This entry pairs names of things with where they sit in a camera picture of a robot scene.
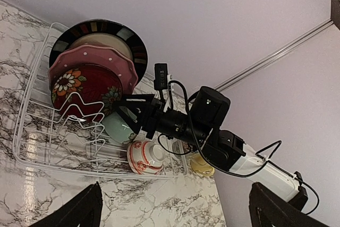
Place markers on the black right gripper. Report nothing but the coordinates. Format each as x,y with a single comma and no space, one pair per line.
140,112

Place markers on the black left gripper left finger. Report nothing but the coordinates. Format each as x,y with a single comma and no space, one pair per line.
82,210

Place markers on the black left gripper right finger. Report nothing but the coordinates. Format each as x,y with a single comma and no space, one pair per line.
267,209

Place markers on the red floral plate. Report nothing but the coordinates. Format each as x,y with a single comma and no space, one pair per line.
85,90

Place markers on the yellow ceramic mug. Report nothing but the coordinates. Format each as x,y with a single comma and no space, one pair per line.
200,166

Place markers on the tall seashell ceramic mug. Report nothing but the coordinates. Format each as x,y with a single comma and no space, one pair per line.
181,148

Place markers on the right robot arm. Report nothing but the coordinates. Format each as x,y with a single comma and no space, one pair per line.
199,126

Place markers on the light green floral bowl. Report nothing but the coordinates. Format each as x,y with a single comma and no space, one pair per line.
118,129

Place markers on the white red patterned bowl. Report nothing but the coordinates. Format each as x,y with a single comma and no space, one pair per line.
145,157

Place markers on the pink dotted scalloped plate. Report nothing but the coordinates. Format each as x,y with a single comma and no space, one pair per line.
104,56

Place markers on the black striped large plate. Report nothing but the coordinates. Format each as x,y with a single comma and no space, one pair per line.
108,33

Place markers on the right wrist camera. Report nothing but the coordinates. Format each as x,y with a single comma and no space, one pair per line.
161,78

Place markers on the white wire dish rack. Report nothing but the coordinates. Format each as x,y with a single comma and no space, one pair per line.
45,140

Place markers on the right aluminium frame post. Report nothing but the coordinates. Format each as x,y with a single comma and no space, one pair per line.
274,56

